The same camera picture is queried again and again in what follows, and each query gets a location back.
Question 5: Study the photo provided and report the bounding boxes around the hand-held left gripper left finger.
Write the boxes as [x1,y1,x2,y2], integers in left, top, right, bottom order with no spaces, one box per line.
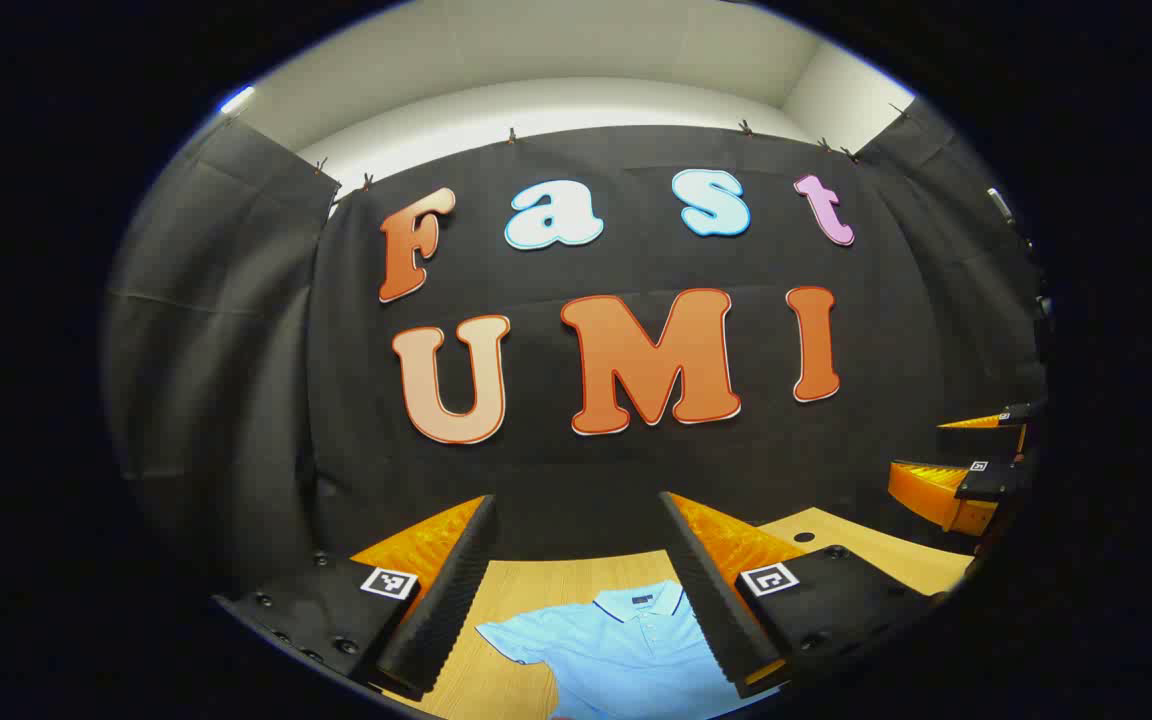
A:
[211,493,498,701]

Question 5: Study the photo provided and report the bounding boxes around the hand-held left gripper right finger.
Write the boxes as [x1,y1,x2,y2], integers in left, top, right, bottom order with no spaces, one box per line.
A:
[658,490,952,699]

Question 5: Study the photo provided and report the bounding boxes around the light blue T-shirt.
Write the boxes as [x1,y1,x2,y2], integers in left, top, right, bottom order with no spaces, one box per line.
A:
[476,580,767,720]

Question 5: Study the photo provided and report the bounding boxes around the black backdrop cloth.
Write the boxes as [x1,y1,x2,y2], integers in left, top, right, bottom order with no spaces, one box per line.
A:
[101,100,1049,601]

